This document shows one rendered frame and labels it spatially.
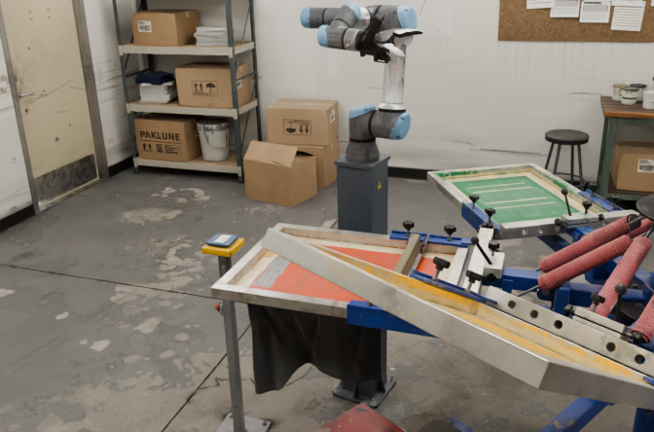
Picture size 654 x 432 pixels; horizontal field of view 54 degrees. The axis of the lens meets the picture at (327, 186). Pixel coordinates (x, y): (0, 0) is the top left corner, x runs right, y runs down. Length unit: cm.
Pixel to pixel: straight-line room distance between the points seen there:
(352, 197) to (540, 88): 335
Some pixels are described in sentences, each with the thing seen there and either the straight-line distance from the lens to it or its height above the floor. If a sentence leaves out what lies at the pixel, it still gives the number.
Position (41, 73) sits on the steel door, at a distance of 617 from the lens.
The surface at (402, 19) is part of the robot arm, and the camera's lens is 262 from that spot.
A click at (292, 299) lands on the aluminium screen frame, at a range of 213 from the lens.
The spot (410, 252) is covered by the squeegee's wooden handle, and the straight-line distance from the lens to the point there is 227.
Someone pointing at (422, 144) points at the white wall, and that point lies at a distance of 613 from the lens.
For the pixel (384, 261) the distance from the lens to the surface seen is 244.
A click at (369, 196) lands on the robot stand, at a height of 106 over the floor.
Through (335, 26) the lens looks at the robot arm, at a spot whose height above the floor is 181.
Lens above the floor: 203
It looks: 20 degrees down
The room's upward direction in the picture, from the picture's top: 2 degrees counter-clockwise
